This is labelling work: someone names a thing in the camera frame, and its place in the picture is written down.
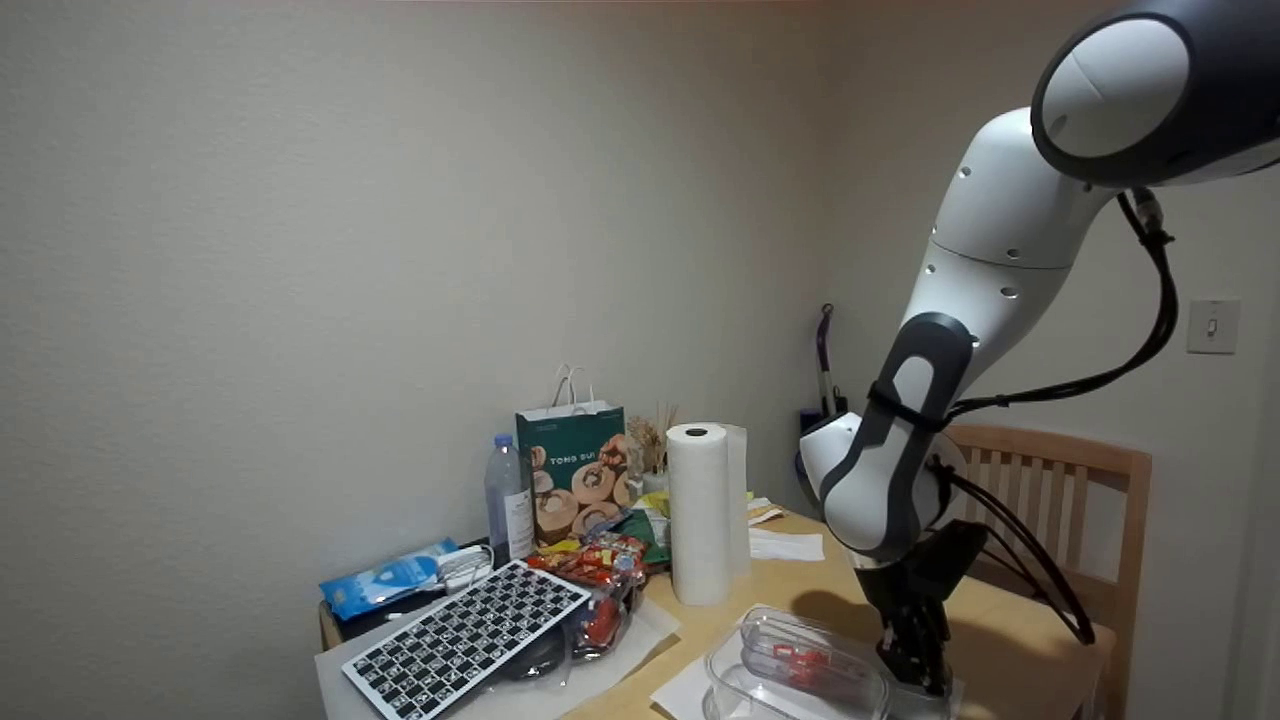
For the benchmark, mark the blue tissue pack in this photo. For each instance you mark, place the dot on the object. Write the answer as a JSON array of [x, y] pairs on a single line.
[[387, 585]]

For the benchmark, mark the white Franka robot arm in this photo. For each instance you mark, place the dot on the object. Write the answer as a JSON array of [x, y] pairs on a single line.
[[1015, 226]]

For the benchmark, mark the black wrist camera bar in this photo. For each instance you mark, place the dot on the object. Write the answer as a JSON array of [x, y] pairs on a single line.
[[967, 545]]

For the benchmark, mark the silver foil packet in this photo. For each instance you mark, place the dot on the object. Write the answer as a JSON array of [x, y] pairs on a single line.
[[467, 565]]

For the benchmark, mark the red container contents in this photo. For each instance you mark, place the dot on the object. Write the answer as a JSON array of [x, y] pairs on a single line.
[[807, 660]]

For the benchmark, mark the red snack bag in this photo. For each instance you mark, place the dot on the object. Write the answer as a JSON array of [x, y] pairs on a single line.
[[603, 565]]

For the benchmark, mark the black white checkerboard panel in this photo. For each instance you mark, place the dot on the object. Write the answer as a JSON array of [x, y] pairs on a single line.
[[461, 642]]

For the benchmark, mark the clear plastic water bottle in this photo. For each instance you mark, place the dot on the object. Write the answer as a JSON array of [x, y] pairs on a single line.
[[503, 502]]

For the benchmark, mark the green yellow snack bag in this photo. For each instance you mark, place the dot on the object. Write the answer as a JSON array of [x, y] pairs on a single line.
[[654, 529]]

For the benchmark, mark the white paper towel roll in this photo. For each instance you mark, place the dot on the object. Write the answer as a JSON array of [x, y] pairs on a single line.
[[702, 523]]

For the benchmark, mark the green printed gift bag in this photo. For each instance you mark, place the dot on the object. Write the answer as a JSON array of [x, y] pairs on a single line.
[[565, 433]]

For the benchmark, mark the black round dish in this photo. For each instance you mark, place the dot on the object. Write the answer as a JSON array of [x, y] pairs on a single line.
[[538, 660]]

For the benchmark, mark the small white paper note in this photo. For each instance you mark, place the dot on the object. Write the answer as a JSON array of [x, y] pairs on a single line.
[[786, 545]]

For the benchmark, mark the wooden slatted chair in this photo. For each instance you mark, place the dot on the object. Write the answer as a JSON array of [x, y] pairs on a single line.
[[1120, 464]]

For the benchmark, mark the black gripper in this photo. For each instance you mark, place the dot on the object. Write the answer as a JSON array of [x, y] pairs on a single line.
[[915, 592]]

